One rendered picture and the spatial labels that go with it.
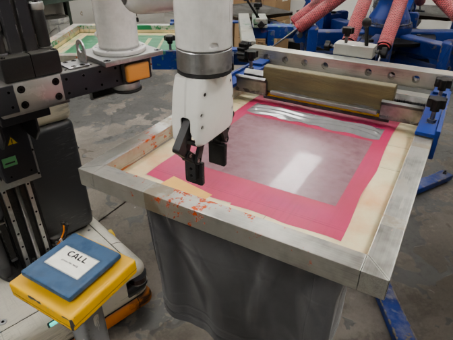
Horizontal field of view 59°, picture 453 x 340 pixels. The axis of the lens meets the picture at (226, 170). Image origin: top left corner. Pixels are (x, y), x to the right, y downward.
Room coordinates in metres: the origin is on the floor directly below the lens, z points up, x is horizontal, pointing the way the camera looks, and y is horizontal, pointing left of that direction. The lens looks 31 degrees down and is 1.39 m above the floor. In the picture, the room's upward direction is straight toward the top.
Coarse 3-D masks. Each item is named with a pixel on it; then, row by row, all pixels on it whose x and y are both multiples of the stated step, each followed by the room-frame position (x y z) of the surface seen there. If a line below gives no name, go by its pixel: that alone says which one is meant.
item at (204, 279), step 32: (160, 224) 0.70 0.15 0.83; (160, 256) 0.70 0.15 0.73; (192, 256) 0.65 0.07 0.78; (224, 256) 0.61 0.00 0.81; (256, 256) 0.58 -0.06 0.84; (192, 288) 0.67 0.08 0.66; (224, 288) 0.62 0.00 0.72; (256, 288) 0.58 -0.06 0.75; (288, 288) 0.56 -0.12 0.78; (320, 288) 0.51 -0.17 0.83; (192, 320) 0.68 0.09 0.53; (224, 320) 0.62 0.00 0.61; (256, 320) 0.59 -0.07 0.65; (288, 320) 0.55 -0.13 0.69; (320, 320) 0.51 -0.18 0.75
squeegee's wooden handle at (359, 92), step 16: (272, 80) 1.10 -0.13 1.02; (288, 80) 1.08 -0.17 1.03; (304, 80) 1.05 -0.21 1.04; (320, 80) 1.03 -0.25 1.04; (336, 80) 1.01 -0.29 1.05; (352, 80) 0.99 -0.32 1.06; (368, 80) 0.99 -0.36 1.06; (320, 96) 1.03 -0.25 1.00; (336, 96) 1.01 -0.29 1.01; (352, 96) 0.99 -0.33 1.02; (368, 96) 0.97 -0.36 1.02; (384, 96) 0.95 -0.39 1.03
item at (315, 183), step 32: (320, 128) 0.93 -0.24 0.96; (384, 128) 0.93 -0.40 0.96; (288, 160) 0.76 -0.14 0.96; (320, 160) 0.76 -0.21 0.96; (352, 160) 0.76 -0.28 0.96; (256, 192) 0.64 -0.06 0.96; (288, 192) 0.64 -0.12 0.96; (320, 192) 0.64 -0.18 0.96; (352, 192) 0.64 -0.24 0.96; (288, 224) 0.54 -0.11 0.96; (320, 224) 0.54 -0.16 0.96
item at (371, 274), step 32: (160, 128) 0.85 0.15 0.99; (96, 160) 0.70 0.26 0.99; (128, 160) 0.74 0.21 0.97; (416, 160) 0.70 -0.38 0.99; (128, 192) 0.61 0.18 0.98; (160, 192) 0.58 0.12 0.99; (416, 192) 0.59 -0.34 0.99; (192, 224) 0.53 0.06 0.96; (224, 224) 0.50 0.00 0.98; (256, 224) 0.50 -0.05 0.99; (384, 224) 0.50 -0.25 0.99; (288, 256) 0.45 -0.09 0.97; (320, 256) 0.42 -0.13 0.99; (352, 256) 0.42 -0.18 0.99; (384, 256) 0.42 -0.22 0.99; (352, 288) 0.40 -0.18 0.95; (384, 288) 0.38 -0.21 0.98
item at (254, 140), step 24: (240, 120) 0.98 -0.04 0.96; (264, 120) 0.98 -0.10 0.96; (240, 144) 0.84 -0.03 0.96; (264, 144) 0.84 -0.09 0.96; (168, 168) 0.73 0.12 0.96; (216, 168) 0.73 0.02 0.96; (240, 168) 0.73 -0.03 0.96; (264, 168) 0.73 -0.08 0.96; (216, 192) 0.64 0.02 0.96; (240, 192) 0.64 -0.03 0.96
